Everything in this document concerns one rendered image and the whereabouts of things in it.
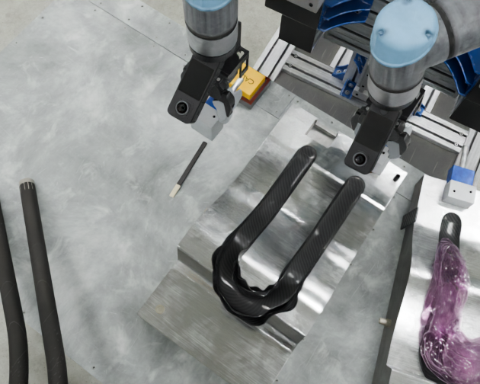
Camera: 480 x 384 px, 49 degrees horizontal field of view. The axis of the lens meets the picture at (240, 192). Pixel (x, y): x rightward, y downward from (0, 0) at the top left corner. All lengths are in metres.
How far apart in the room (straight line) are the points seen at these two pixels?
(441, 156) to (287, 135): 0.95
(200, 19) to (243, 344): 0.54
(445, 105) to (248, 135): 1.01
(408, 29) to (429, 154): 1.23
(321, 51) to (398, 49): 1.33
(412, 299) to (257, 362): 0.29
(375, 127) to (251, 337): 0.41
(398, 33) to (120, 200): 0.65
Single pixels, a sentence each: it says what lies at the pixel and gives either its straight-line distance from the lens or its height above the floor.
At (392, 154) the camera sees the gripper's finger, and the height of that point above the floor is 0.98.
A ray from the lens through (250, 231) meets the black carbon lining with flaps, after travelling 0.93.
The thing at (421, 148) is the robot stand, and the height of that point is 0.21.
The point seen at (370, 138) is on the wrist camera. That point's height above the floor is 1.08.
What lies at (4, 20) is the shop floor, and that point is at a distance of 2.48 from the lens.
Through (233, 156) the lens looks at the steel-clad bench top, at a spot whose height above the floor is 0.80.
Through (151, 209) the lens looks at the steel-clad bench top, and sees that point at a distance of 1.07.
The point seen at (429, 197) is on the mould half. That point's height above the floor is 0.85.
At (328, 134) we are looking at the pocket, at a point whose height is 0.87.
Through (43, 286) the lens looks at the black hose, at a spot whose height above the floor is 0.89.
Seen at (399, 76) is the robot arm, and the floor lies 1.23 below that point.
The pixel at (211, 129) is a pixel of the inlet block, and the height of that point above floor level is 0.96.
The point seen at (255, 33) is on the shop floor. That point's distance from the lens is 2.27.
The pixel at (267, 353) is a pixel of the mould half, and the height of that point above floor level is 0.86.
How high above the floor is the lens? 1.80
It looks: 69 degrees down
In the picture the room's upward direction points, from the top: 3 degrees clockwise
